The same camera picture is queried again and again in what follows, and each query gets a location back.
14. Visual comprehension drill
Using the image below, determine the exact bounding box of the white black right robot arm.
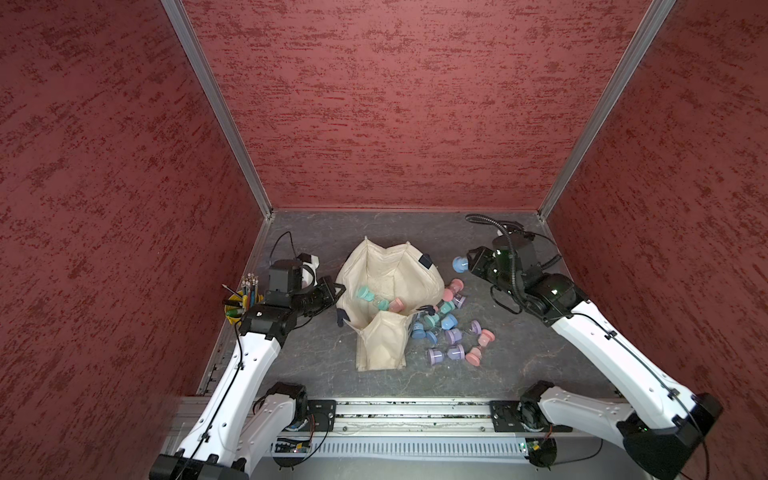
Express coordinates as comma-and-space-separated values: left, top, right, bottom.
454, 214, 723, 479

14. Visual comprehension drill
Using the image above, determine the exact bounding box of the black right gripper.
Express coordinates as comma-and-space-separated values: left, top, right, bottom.
465, 245, 521, 299

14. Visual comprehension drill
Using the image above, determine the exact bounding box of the yellow pencil holder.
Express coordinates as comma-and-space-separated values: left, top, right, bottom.
222, 272, 264, 325

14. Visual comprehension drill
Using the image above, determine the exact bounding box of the pink hourglass top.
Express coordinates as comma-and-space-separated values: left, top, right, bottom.
442, 278, 466, 308

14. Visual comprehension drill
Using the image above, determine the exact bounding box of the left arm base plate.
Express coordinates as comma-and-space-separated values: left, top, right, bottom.
284, 399, 338, 434

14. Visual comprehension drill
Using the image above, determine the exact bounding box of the aluminium front rail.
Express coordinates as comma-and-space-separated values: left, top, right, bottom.
167, 395, 652, 436

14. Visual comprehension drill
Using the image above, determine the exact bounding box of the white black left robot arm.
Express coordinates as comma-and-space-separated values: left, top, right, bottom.
149, 276, 346, 479

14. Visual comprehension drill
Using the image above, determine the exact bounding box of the purple hourglass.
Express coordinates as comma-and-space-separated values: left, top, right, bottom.
445, 320, 482, 345
427, 344, 465, 366

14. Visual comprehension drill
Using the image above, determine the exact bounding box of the cream canvas tote bag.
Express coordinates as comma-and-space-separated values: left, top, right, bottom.
336, 238, 444, 372

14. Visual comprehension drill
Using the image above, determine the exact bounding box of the purple hourglass middle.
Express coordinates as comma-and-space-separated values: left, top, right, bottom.
445, 320, 482, 345

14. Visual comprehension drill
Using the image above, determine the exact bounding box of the purple hourglass front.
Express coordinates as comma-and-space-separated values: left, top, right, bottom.
427, 344, 465, 366

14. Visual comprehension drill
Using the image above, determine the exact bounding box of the pink hourglass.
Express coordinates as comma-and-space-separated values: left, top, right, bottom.
442, 278, 466, 308
465, 329, 496, 367
387, 298, 405, 314

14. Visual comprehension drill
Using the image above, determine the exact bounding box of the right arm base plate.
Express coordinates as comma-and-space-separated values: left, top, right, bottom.
489, 400, 573, 434

